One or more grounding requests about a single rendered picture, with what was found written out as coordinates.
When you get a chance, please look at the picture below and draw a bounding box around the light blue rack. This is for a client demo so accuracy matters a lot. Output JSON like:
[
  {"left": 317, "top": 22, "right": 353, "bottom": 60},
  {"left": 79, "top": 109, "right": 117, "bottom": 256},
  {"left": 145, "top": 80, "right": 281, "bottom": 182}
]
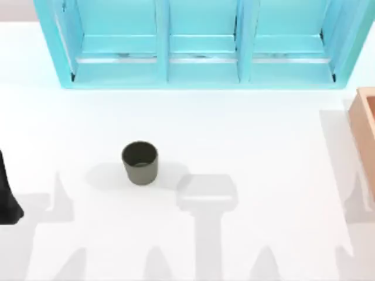
[{"left": 32, "top": 0, "right": 375, "bottom": 90}]

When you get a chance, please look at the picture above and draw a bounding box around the grey-green cup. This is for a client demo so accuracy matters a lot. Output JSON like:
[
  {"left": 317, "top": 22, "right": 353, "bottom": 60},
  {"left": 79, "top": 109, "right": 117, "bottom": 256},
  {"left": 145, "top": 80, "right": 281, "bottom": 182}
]
[{"left": 121, "top": 140, "right": 160, "bottom": 186}]

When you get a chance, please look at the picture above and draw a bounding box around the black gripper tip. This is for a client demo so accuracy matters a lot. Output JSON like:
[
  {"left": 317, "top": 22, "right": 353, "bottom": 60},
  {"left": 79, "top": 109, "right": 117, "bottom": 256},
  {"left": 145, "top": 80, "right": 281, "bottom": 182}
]
[{"left": 0, "top": 149, "right": 25, "bottom": 225}]

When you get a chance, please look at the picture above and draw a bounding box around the salmon-coloured box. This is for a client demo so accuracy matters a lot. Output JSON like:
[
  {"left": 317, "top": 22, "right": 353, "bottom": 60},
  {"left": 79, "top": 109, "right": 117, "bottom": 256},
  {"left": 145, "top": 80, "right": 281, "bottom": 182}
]
[{"left": 347, "top": 87, "right": 375, "bottom": 203}]

